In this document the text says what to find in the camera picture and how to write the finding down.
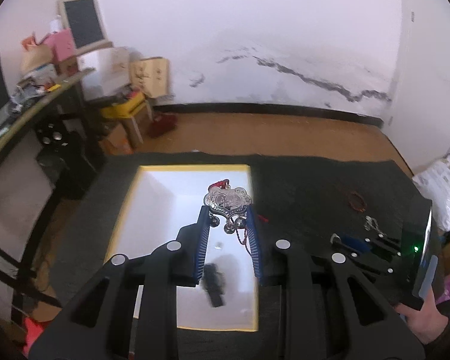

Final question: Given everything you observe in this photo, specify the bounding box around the dark desk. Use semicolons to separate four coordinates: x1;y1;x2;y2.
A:
0;67;97;307

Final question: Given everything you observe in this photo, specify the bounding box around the white printed plastic bag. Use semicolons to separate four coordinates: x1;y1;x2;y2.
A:
412;153;450;232

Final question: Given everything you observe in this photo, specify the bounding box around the black wrist watch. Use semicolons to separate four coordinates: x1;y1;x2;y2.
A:
201;263;225;308

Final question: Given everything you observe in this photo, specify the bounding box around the yellow flat box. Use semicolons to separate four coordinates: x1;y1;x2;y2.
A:
99;91;145;119

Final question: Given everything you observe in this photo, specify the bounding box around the white framed monitor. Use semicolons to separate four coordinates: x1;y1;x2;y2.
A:
57;0;109;55

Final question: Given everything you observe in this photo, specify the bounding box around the brown cardboard box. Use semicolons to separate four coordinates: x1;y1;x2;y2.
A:
107;108;151;150

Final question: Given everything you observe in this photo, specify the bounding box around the dark patterned floral cloth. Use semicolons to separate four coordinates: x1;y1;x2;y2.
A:
51;153;421;359

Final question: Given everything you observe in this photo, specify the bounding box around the red cord silver lock necklace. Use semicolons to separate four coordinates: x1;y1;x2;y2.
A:
203;178;269;248

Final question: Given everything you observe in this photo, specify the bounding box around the black speaker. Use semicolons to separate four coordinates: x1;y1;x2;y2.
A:
34;117;70;149

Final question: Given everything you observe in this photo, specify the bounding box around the beige woven bag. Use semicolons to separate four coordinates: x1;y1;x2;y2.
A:
20;33;53;76

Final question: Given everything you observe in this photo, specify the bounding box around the red cloth on floor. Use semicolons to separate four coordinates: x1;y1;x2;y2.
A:
147;113;178;138

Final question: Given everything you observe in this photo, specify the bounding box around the tan gift bag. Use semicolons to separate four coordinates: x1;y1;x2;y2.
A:
129;58;170;98

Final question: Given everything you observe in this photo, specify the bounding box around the white gift bag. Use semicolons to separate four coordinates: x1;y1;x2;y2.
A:
77;47;130;101

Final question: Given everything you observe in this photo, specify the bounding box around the yellow open box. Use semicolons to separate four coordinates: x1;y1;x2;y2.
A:
105;164;259;332

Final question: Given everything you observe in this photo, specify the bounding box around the red bead bracelet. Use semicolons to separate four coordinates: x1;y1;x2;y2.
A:
346;189;368;212

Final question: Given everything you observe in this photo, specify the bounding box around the right hand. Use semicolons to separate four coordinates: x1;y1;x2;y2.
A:
394;288;449;345

